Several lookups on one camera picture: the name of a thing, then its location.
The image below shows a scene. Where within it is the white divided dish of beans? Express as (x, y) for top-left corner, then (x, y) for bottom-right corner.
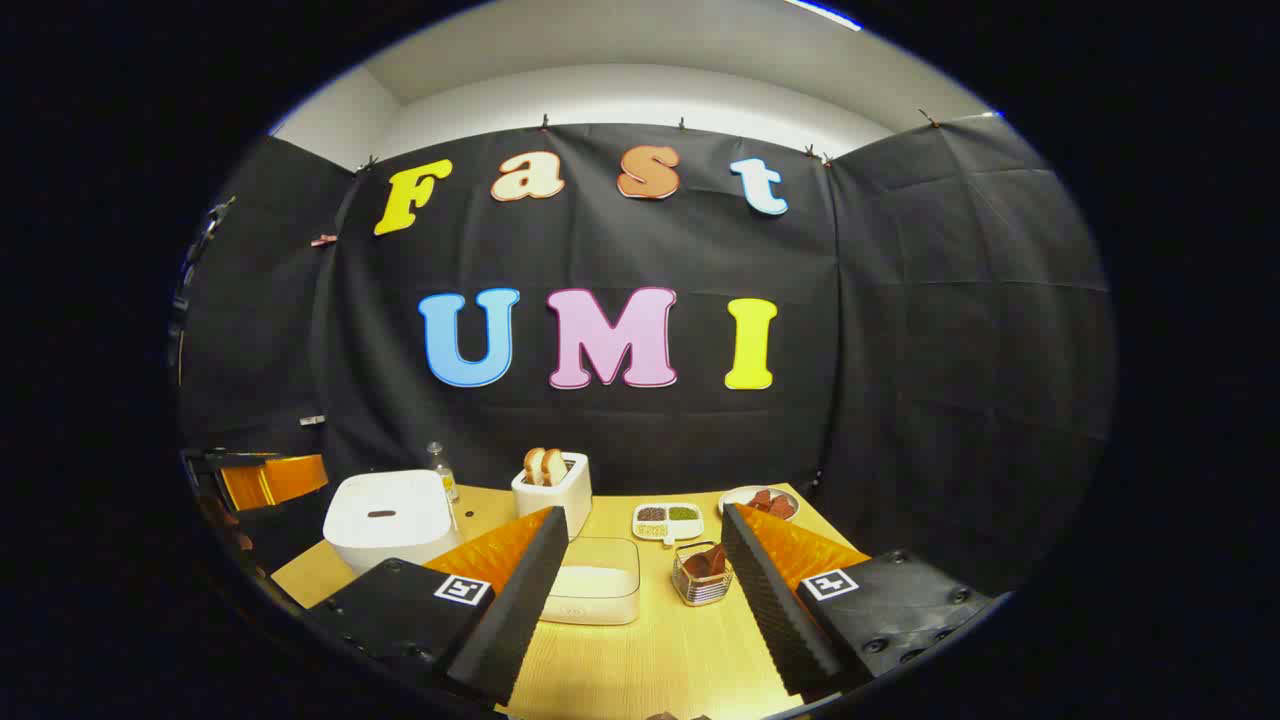
(631, 502), (705, 546)

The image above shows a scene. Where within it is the white toaster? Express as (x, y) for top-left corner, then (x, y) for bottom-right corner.
(511, 452), (593, 541)

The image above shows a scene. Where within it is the small glass bottle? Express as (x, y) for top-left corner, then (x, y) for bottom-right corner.
(427, 442), (461, 503)

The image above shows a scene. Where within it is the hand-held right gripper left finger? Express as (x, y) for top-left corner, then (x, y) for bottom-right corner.
(305, 505), (571, 706)

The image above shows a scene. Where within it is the round white plate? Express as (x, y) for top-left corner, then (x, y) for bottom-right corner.
(718, 485), (801, 523)

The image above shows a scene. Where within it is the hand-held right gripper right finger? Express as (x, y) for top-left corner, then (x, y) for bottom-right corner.
(720, 503), (996, 701)

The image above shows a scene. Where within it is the wire chopstick holder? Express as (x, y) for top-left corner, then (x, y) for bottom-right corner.
(672, 541), (734, 608)

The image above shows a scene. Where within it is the clear container of rice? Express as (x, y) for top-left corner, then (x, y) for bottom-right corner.
(538, 537), (642, 627)

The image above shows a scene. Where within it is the white rice cooker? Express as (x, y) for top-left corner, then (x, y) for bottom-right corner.
(322, 468), (463, 576)

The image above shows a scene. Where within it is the black backdrop cloth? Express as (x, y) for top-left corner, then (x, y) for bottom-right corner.
(175, 112), (1116, 601)

